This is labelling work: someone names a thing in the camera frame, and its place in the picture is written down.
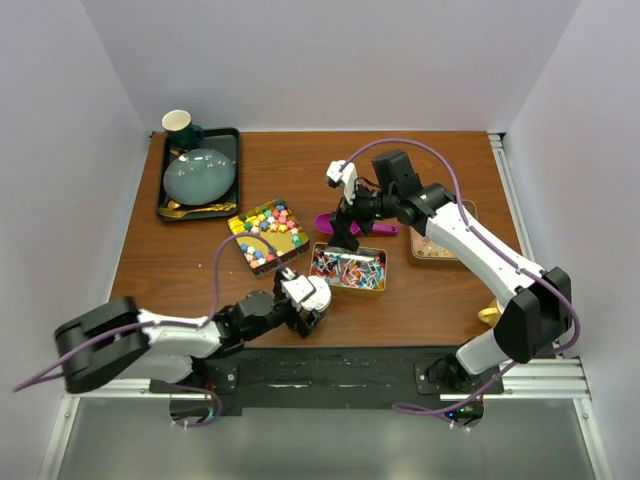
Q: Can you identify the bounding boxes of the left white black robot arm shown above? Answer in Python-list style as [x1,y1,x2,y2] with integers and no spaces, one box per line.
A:
[54,269,332,394]

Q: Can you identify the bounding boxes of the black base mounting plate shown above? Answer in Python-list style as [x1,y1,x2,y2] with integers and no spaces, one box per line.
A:
[150,346,498,416]

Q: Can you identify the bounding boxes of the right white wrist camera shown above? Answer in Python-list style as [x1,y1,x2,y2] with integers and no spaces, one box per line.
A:
[326,160,357,205]

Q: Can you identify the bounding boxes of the black serving tray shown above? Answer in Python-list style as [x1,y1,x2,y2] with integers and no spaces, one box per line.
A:
[156,127,241,222]

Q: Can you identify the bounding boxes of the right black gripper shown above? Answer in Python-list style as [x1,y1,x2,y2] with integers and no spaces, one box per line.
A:
[328,176,398,252]

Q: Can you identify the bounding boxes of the dark green mug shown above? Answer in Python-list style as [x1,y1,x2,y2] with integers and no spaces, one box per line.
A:
[161,110,205,150]

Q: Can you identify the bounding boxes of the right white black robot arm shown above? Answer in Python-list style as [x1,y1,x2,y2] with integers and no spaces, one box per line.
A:
[326,149,577,393]

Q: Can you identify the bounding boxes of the white jar lid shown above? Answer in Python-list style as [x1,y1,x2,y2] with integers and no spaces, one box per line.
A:
[303,276,332,313]

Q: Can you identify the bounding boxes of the gold tin of star candies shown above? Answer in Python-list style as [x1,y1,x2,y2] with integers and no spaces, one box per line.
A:
[227,198,310,277]

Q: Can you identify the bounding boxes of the gold fork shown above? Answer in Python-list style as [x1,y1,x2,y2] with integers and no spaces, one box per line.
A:
[158,203,237,219]

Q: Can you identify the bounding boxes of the teal ceramic plate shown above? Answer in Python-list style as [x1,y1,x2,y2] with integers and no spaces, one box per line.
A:
[163,149,236,206]

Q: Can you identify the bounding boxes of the aluminium frame rail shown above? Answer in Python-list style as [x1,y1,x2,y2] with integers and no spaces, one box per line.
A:
[59,357,594,401]

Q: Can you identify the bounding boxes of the gold tin of gummy candies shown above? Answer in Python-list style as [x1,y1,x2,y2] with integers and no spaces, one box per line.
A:
[408,227,460,266]

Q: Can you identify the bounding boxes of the gold tin of lollipops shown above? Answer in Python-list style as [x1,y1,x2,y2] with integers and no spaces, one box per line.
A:
[310,243,387,298]

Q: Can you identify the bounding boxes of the magenta plastic scoop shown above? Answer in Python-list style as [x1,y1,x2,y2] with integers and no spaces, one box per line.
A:
[314,212,399,236]

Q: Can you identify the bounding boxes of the yellow mug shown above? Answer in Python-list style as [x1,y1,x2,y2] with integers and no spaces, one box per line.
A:
[477,299,504,328]

